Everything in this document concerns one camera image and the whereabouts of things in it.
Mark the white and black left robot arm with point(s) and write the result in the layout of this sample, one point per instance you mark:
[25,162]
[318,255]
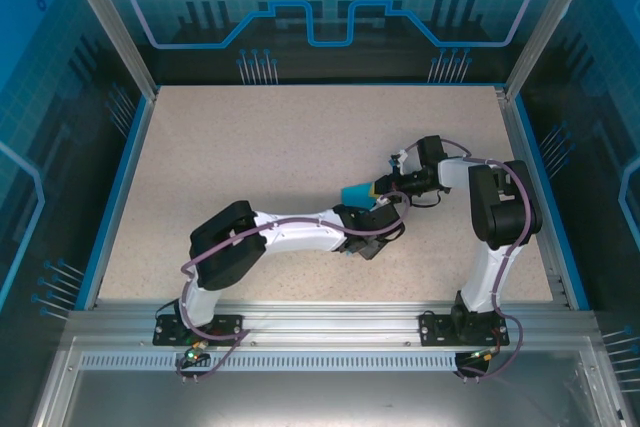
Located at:
[300,234]

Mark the short aluminium frame rail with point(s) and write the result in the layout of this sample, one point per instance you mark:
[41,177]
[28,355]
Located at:
[515,147]

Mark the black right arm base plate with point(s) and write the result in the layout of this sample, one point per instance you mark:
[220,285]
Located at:
[435,329]

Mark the aluminium frame post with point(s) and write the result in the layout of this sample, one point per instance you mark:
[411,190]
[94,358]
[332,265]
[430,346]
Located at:
[548,22]
[116,22]

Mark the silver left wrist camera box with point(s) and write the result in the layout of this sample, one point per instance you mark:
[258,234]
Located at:
[383,201]

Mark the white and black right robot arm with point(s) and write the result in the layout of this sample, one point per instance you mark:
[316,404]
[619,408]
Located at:
[485,272]

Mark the teal cloth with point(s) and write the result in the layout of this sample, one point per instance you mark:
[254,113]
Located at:
[356,194]

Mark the blue printed enclosure side panel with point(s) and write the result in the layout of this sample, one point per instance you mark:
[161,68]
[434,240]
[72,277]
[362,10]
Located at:
[50,147]
[600,147]

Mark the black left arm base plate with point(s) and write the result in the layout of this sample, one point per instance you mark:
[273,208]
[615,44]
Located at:
[167,332]

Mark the blue printed enclosure panel with gear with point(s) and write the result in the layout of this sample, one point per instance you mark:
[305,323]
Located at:
[320,64]

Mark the long aluminium frame rail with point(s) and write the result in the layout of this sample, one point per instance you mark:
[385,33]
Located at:
[330,322]

